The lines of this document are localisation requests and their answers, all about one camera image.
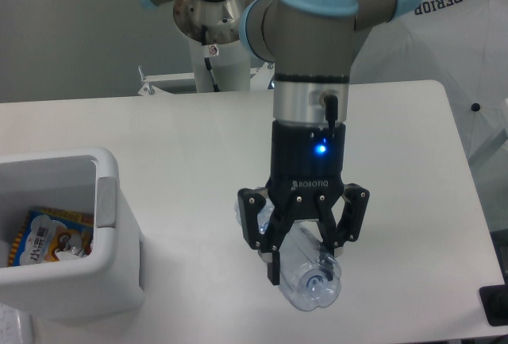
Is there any colourful snack packet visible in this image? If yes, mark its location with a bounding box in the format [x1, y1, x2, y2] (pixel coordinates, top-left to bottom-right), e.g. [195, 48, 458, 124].
[8, 207, 94, 267]

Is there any black device at table edge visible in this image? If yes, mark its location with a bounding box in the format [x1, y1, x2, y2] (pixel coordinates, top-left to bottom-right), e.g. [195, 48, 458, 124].
[479, 284, 507, 327]

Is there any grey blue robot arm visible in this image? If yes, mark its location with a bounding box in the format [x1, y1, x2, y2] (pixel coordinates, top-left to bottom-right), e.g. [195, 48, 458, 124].
[140, 0, 421, 284]

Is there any white Superior umbrella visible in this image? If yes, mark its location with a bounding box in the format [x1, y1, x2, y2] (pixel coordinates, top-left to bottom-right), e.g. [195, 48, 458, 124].
[352, 0, 507, 157]

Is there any clear plastic water bottle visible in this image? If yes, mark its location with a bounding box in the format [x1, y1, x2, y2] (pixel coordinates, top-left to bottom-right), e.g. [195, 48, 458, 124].
[233, 196, 343, 312]

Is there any white metal mounting bracket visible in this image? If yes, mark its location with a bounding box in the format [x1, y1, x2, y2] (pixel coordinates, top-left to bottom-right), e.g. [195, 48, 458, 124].
[137, 65, 197, 96]

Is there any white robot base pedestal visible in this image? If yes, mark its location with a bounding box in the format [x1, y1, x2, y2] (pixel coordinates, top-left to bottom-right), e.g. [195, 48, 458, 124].
[188, 39, 251, 93]

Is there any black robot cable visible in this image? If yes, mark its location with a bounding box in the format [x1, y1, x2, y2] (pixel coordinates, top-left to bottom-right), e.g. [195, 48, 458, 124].
[200, 25, 221, 93]

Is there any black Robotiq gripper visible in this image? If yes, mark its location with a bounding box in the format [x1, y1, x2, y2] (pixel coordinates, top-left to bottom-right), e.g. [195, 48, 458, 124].
[237, 121, 370, 284]

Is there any white plastic trash can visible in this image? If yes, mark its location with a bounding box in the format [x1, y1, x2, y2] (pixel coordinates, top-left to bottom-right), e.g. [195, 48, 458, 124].
[1, 148, 144, 319]

